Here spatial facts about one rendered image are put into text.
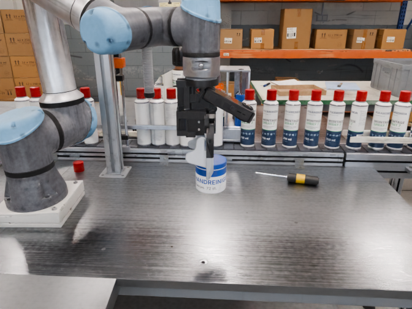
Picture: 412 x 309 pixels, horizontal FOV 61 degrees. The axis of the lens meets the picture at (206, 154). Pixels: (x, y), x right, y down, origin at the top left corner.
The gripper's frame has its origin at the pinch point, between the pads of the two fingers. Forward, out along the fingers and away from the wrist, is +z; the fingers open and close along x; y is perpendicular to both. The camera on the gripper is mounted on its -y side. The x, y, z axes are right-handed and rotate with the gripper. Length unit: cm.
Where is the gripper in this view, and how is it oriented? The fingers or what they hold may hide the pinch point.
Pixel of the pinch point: (211, 167)
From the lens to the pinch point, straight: 78.4
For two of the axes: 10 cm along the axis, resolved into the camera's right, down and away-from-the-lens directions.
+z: 0.0, 9.3, 3.7
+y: -10.0, -0.1, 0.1
